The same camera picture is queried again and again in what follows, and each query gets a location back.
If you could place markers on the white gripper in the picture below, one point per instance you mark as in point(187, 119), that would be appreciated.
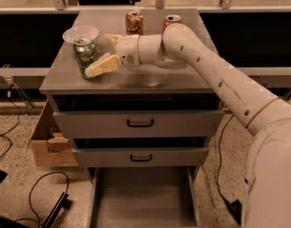
point(126, 50)

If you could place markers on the green soda can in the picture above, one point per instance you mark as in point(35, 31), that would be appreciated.
point(84, 49)

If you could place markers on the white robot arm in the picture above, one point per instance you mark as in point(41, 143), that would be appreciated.
point(267, 189)

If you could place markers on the gold brown soda can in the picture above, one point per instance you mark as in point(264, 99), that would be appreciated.
point(134, 22)

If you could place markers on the orange soda can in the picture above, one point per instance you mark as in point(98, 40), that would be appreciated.
point(172, 19)

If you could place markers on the grey drawer cabinet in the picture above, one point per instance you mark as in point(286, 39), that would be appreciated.
point(143, 88)

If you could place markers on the top grey drawer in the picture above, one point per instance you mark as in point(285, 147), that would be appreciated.
point(138, 124)

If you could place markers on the grey drawer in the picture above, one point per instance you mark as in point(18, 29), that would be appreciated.
point(140, 157)
point(138, 124)
point(143, 197)

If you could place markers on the middle grey drawer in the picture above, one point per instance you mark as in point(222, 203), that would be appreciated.
point(140, 157)

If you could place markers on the bottom grey drawer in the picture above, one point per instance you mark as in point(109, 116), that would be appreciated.
point(143, 197)

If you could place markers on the white bowl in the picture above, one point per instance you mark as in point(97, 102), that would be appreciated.
point(70, 35)

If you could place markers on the cardboard box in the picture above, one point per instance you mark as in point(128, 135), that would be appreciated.
point(49, 147)

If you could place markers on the black stand leg left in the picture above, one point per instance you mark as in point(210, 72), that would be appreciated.
point(62, 203)

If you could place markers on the black power adapter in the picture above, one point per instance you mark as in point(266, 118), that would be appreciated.
point(235, 209)

